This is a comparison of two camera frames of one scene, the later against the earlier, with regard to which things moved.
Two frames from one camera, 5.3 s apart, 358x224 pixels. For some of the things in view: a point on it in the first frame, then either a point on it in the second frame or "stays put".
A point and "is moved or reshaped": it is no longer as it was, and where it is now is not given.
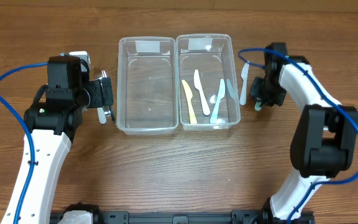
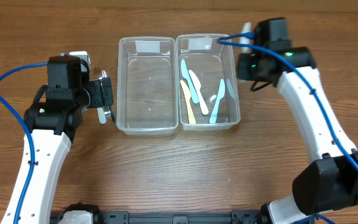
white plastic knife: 198,86 is moved or reshaped
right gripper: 257,88 → 245,66
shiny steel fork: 104,74 stays put
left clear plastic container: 148,85 stays put
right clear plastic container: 207,82 stays put
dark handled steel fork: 111,111 stays put
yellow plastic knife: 188,96 stays put
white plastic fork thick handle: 101,115 stays put
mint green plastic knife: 257,106 → 185,74
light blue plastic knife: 214,118 stays put
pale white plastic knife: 244,74 → 247,28
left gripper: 106,93 stays put
